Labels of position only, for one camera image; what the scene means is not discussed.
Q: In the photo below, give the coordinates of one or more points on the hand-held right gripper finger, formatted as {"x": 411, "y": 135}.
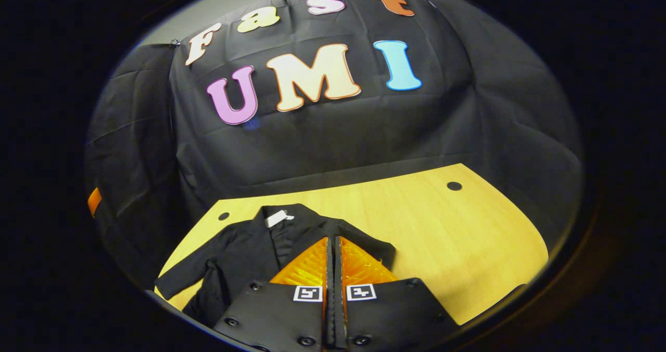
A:
{"x": 341, "y": 315}
{"x": 329, "y": 315}

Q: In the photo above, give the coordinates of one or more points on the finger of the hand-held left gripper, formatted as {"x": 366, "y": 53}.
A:
{"x": 94, "y": 201}

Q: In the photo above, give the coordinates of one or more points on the black collared shirt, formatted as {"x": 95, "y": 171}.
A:
{"x": 244, "y": 248}

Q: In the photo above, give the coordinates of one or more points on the black backdrop cloth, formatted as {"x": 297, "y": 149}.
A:
{"x": 338, "y": 133}

